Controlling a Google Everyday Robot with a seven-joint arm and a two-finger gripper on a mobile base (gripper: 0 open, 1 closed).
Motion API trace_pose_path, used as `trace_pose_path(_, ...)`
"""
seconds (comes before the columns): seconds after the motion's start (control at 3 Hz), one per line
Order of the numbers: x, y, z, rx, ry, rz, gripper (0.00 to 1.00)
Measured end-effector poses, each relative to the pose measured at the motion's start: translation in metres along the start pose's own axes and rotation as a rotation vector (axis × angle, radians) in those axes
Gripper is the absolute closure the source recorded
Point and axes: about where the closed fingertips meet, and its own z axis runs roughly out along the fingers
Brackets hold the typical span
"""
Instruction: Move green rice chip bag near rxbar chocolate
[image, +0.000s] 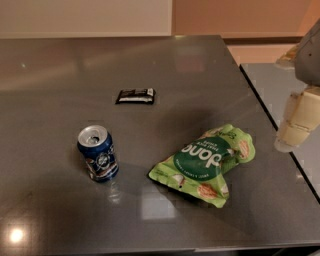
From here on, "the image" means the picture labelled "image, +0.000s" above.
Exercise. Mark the black rxbar chocolate bar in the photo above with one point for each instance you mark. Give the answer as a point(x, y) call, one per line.
point(144, 96)

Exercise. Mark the blue soda can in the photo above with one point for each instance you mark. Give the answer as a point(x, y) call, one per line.
point(96, 145)

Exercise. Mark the green rice chip bag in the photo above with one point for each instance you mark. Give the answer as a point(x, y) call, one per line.
point(198, 169)

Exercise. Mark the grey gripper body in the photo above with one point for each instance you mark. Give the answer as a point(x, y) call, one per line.
point(309, 61)

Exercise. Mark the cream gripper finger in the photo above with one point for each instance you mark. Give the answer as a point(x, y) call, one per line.
point(301, 116)
point(288, 58)

